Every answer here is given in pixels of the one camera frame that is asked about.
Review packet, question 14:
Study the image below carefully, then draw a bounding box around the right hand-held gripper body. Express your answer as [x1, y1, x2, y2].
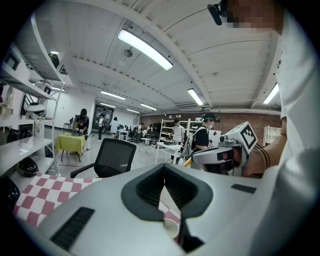
[218, 121, 258, 176]

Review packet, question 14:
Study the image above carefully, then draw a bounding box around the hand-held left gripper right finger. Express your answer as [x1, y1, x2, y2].
[164, 163, 270, 256]

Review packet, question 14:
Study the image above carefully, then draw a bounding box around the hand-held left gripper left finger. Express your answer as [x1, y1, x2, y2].
[37, 162, 166, 256]

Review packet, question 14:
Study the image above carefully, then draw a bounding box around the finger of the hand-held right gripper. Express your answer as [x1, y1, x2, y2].
[192, 146, 242, 173]

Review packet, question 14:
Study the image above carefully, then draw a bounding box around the person's right forearm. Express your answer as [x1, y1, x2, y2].
[243, 119, 288, 180]

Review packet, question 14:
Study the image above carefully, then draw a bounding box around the white storage shelf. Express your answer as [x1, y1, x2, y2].
[159, 117, 205, 146]

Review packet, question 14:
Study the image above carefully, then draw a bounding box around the white desk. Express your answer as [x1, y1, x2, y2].
[154, 141, 183, 165]

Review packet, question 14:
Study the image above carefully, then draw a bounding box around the long ceiling light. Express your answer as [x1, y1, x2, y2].
[187, 87, 205, 106]
[117, 28, 174, 71]
[262, 82, 280, 105]

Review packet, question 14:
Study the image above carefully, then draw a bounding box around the person's grey shirt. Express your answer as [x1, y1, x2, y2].
[239, 9, 320, 256]

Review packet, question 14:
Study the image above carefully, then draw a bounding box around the pink checkered tablecloth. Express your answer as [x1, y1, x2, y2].
[12, 172, 182, 228]

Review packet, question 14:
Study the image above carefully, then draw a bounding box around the black mesh office chair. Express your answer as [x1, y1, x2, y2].
[70, 137, 138, 179]

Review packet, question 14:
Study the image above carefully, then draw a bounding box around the table with green cloth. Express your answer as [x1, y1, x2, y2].
[55, 132, 86, 162]

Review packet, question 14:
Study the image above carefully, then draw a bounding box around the black helmet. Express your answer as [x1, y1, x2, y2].
[0, 176, 21, 213]
[17, 157, 40, 178]

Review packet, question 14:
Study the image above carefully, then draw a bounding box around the white metal shelf rack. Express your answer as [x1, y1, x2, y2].
[0, 12, 68, 191]

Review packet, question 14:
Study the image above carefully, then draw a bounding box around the person's head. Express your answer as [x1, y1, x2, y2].
[219, 0, 286, 33]

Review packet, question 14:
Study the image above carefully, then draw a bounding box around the black head camera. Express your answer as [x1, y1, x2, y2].
[206, 0, 228, 26]

